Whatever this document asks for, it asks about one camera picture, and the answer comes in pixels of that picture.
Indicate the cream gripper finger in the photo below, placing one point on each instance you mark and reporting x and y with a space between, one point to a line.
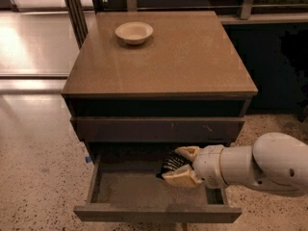
188 152
184 177

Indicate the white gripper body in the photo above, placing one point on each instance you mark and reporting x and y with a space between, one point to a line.
208 166

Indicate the black rxbar chocolate bar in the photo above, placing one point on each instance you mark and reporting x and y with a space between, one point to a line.
171 162

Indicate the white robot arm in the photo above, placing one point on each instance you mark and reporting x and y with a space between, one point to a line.
276 163

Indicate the open middle drawer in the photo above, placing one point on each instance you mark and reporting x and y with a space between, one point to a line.
129 191

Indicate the grey drawer cabinet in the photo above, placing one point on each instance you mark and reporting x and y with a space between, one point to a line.
187 68

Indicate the closed top drawer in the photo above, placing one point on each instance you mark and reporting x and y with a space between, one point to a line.
157 129

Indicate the blue tape piece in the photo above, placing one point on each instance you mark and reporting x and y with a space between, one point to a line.
88 159

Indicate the white ceramic bowl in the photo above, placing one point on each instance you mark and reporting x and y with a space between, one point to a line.
134 33

